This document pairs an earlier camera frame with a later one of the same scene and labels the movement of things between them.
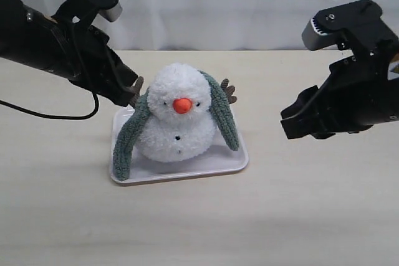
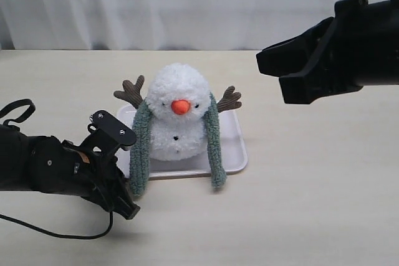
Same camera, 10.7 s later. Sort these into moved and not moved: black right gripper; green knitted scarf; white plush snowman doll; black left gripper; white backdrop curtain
Moved: green knitted scarf; black right gripper; black left gripper
Not moved: white plush snowman doll; white backdrop curtain
